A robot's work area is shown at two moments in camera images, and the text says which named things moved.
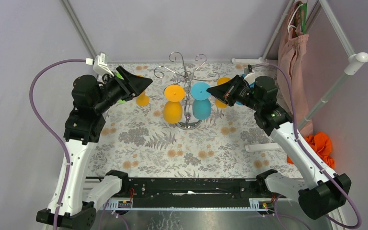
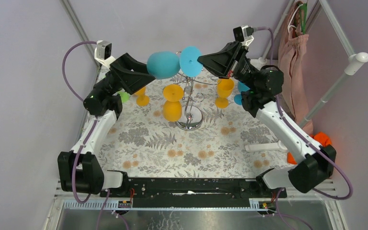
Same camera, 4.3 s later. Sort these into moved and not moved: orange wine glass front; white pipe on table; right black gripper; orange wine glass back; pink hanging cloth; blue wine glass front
Moved: right black gripper; blue wine glass front
Not moved: pink hanging cloth; white pipe on table; orange wine glass front; orange wine glass back
